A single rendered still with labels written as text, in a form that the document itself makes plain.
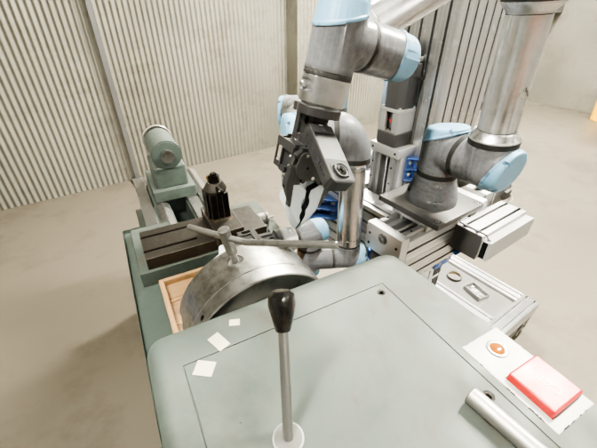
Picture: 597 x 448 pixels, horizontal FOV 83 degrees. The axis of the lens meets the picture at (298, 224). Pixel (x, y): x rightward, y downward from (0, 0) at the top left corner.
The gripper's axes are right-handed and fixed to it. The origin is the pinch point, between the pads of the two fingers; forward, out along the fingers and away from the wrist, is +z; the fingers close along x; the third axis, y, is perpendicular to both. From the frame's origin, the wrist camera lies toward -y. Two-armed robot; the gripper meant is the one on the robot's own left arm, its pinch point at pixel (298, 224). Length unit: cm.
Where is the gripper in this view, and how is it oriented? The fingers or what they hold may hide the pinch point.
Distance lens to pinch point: 60.5
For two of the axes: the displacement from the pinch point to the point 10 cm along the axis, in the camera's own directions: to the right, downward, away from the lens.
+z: -2.2, 8.8, 4.3
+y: -4.7, -4.8, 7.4
